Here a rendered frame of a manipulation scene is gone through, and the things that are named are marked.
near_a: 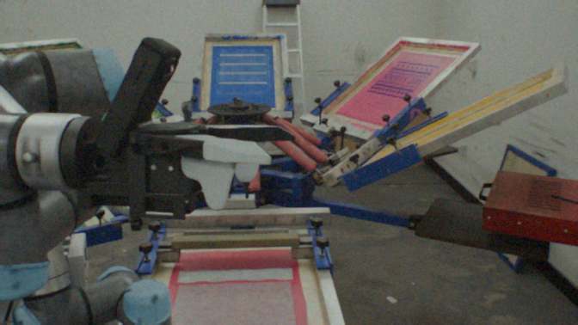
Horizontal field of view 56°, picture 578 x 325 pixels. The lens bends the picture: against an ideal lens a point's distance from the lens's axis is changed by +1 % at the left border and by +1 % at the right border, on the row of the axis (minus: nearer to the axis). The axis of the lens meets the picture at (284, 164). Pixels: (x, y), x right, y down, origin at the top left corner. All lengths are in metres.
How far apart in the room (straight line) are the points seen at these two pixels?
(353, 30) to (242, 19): 1.16
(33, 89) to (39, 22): 5.16
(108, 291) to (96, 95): 0.34
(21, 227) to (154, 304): 0.37
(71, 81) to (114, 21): 4.93
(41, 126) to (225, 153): 0.19
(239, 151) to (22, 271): 0.29
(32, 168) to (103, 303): 0.50
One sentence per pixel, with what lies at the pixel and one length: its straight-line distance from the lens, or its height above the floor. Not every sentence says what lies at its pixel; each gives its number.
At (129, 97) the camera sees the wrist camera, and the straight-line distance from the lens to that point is 0.50.
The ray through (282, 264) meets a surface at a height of 0.96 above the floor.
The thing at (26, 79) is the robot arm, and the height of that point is 1.67.
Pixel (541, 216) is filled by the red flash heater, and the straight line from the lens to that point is 1.98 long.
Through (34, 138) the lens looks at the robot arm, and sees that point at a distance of 0.54.
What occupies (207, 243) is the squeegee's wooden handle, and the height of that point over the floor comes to 1.05.
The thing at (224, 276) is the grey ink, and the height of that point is 0.96.
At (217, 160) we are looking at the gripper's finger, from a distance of 0.43.
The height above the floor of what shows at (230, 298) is 0.96.
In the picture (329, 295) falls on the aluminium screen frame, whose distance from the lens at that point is 1.57.
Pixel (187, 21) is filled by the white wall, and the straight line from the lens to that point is 5.76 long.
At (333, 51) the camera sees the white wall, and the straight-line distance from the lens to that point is 5.81.
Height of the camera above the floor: 1.80
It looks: 18 degrees down
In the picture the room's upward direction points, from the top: straight up
